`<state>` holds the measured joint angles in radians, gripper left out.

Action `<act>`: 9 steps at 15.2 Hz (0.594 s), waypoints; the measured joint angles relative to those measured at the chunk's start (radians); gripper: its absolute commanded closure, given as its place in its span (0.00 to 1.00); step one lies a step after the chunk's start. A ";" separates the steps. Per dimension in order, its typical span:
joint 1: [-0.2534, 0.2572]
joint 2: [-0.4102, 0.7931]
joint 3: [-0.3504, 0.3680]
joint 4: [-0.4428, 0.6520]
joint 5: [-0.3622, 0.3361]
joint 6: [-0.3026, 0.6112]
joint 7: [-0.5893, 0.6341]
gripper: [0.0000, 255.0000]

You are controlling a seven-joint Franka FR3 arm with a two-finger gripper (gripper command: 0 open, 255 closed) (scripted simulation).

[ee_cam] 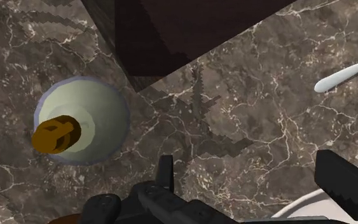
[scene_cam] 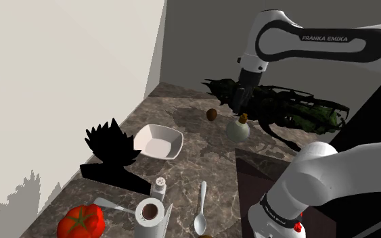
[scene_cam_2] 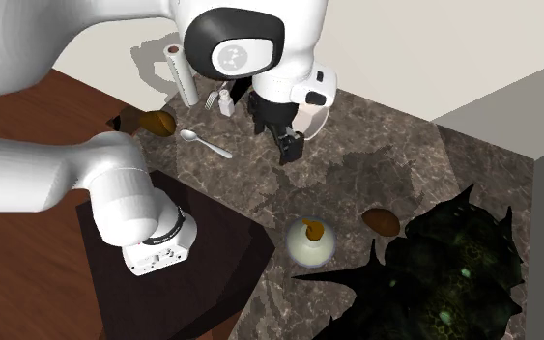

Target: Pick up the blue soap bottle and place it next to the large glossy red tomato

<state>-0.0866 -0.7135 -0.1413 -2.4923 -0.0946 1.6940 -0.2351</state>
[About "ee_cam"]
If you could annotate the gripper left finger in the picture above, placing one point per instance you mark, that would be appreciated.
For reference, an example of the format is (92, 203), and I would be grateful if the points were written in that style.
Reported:
(163, 201)

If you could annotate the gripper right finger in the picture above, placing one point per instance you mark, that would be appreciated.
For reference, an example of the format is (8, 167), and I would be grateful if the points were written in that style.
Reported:
(346, 181)

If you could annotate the white plate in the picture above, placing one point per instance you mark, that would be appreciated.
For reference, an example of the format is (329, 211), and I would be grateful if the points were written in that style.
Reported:
(321, 208)

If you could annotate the brown round object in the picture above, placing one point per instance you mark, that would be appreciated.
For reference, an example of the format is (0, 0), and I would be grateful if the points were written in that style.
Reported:
(67, 219)

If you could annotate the white utensil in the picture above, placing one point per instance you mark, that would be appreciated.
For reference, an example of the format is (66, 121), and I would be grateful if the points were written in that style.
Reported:
(330, 82)

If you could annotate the pale bottle with gold cap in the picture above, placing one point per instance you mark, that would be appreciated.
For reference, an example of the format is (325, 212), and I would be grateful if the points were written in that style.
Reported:
(104, 118)

